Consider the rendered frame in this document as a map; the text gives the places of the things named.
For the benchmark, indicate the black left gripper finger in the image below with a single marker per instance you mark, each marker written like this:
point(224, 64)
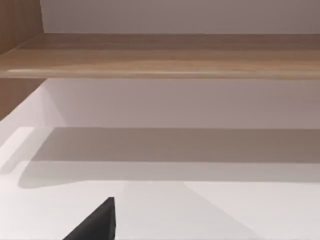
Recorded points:
point(100, 222)

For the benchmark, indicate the wooden open shelf unit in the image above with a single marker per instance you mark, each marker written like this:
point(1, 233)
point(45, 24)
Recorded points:
point(160, 56)

